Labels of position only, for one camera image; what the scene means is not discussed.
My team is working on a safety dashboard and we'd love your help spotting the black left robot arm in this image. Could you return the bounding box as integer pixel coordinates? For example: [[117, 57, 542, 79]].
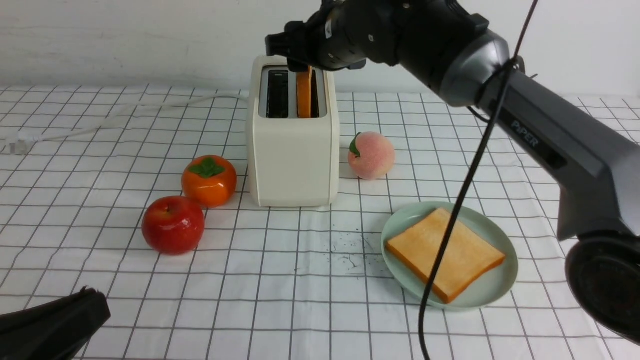
[[1, 91, 291, 360]]

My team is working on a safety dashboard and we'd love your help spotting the toasted bread slice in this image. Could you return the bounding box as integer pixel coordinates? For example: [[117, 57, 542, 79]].
[[384, 207, 507, 305], [295, 66, 313, 119]]

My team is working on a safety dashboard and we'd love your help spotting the orange persimmon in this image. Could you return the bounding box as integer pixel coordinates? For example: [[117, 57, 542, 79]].
[[181, 155, 238, 208]]

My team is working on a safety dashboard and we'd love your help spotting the red apple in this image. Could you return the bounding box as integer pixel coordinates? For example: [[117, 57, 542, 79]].
[[141, 195, 205, 256]]

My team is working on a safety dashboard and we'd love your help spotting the black cable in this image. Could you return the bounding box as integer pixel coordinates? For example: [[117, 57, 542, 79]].
[[418, 0, 541, 360]]

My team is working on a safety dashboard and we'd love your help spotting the light green plate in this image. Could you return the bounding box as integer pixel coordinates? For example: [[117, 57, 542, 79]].
[[381, 201, 519, 312]]

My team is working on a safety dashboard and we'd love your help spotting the cream two-slot toaster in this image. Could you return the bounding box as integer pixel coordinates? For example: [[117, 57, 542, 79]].
[[246, 55, 340, 208]]

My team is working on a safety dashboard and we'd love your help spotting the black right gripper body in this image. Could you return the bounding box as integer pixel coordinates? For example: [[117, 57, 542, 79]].
[[265, 0, 373, 72]]

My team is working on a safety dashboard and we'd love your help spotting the white grid tablecloth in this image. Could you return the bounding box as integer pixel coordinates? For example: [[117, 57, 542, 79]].
[[0, 85, 639, 360]]

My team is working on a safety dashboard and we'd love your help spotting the pink peach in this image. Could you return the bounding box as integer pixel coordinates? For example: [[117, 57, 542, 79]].
[[347, 131, 396, 181]]

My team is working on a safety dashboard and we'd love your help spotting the white power cable with plug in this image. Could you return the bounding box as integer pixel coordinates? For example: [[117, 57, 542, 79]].
[[4, 93, 250, 155]]

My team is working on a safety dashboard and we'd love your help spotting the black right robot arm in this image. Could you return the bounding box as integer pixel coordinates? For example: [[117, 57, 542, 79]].
[[265, 0, 640, 344]]

